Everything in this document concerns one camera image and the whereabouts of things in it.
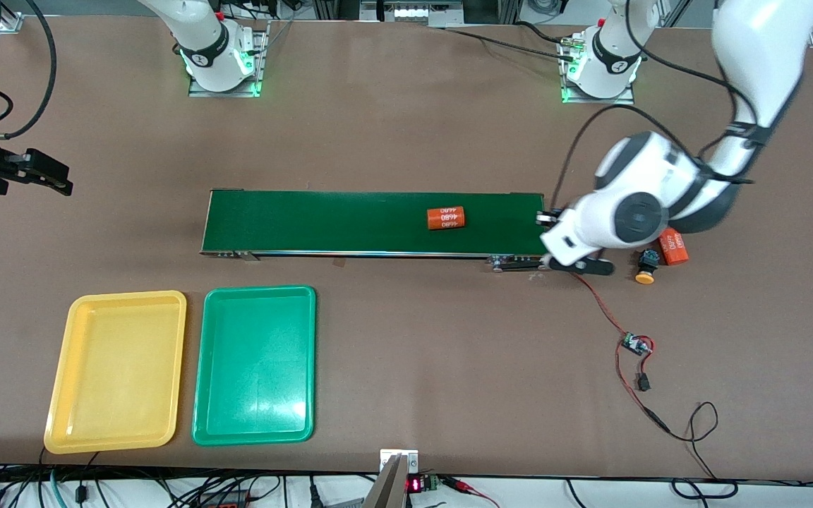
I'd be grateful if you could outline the yellow push button switch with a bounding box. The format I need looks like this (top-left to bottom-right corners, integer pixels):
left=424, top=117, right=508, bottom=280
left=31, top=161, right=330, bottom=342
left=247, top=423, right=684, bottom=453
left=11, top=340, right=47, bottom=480
left=634, top=248, right=661, bottom=286

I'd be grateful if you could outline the small green circuit board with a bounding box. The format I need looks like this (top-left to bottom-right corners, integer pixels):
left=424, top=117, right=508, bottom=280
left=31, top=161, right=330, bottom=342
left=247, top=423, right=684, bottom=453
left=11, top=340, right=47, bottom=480
left=621, top=332, right=656, bottom=358

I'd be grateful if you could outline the green belt conveyor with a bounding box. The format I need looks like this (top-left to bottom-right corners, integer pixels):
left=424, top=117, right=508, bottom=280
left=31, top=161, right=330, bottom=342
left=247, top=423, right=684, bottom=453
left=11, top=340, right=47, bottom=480
left=200, top=188, right=552, bottom=273

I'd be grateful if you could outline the yellow plastic tray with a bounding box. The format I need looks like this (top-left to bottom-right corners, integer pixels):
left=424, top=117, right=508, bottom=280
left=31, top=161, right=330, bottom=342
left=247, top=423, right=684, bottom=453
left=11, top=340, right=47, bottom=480
left=44, top=290, right=188, bottom=454

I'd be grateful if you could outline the white power strip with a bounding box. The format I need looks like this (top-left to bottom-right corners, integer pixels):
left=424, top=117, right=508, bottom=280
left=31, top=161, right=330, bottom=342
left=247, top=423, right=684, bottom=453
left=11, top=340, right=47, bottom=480
left=361, top=0, right=465, bottom=26

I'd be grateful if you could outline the green plastic tray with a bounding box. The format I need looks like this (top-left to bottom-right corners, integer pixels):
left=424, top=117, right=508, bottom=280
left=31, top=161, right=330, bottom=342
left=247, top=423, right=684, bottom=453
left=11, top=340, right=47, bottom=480
left=191, top=285, right=317, bottom=447

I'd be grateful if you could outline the red and black clip lead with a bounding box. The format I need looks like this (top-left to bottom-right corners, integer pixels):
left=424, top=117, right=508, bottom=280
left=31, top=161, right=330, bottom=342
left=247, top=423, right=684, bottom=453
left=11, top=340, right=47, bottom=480
left=442, top=476, right=500, bottom=508

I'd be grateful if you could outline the grey metal bar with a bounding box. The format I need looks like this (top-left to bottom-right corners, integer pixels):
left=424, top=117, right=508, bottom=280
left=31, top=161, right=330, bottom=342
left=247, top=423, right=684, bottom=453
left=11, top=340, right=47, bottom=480
left=361, top=454, right=408, bottom=508

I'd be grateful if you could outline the red and black wire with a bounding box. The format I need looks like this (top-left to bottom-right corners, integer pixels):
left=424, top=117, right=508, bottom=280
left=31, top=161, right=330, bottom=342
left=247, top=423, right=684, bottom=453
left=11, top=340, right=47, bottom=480
left=569, top=272, right=672, bottom=435

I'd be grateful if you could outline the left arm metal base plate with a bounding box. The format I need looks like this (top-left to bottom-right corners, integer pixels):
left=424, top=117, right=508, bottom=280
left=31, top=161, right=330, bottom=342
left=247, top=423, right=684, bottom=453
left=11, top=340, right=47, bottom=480
left=560, top=35, right=637, bottom=105

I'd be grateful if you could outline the black cable across table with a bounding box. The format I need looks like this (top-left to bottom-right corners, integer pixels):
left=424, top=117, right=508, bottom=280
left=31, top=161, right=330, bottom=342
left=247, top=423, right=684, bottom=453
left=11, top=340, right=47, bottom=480
left=442, top=27, right=580, bottom=63

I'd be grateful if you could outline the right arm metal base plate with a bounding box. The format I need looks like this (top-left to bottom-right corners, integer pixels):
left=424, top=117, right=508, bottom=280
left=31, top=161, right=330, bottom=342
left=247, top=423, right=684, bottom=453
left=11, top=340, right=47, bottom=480
left=188, top=21, right=271, bottom=98

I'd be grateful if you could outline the thin black looped cable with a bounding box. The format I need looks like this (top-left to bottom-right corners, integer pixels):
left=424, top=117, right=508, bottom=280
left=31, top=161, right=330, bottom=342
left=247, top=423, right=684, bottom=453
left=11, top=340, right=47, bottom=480
left=664, top=401, right=739, bottom=500

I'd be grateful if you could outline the silver metal bracket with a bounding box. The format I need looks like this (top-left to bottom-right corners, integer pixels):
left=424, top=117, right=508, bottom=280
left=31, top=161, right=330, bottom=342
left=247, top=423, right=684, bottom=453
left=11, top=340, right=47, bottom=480
left=380, top=449, right=420, bottom=475

